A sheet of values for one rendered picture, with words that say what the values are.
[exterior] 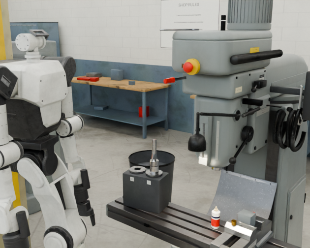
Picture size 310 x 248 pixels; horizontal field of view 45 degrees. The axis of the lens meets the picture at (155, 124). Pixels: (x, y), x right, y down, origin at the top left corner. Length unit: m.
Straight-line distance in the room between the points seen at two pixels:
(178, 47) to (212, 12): 5.01
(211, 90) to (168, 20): 5.49
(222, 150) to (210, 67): 0.38
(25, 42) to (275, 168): 1.33
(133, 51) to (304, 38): 3.27
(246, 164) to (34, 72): 1.20
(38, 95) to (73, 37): 7.30
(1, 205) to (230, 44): 1.01
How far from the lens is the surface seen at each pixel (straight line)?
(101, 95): 8.24
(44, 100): 1.50
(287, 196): 2.12
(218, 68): 1.38
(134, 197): 2.01
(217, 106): 1.54
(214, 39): 1.38
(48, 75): 1.52
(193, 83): 1.54
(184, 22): 6.75
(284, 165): 2.02
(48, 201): 1.67
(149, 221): 1.93
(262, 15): 1.75
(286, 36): 5.94
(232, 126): 1.57
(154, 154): 1.92
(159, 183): 1.91
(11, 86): 1.43
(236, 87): 1.49
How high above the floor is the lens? 1.90
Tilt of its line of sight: 15 degrees down
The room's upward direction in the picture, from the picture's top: straight up
